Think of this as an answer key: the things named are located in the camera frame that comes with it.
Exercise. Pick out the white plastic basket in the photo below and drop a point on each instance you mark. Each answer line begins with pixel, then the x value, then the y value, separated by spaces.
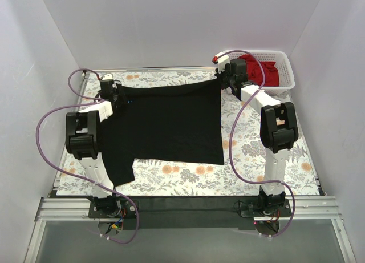
pixel 282 63

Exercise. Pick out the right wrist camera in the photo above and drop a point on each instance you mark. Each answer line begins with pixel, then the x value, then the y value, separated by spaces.
pixel 221 62

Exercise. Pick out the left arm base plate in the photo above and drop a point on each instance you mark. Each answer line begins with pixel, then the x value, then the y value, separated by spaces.
pixel 128 208

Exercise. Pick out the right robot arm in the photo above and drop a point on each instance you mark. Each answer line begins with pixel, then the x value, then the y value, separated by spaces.
pixel 278 128

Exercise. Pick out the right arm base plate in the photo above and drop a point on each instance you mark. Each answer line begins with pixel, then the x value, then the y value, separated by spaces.
pixel 249 208

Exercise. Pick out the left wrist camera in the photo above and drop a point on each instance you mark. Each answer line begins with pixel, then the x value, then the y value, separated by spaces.
pixel 108 82

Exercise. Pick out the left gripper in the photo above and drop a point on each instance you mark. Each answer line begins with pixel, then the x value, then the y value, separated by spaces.
pixel 118 94

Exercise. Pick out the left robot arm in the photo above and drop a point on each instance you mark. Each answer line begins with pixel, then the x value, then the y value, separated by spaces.
pixel 84 142

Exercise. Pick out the aluminium table frame rail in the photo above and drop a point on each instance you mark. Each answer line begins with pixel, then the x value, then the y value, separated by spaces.
pixel 201 229

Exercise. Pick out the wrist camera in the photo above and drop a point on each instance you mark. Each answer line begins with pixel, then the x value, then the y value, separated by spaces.
pixel 108 82
pixel 221 62

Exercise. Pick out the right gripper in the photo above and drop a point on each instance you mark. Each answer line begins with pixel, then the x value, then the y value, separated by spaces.
pixel 225 82

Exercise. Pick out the black t-shirt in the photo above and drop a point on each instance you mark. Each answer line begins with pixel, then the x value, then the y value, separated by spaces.
pixel 173 123

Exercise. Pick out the red t-shirt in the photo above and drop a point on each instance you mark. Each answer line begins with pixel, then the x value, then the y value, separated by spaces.
pixel 255 74

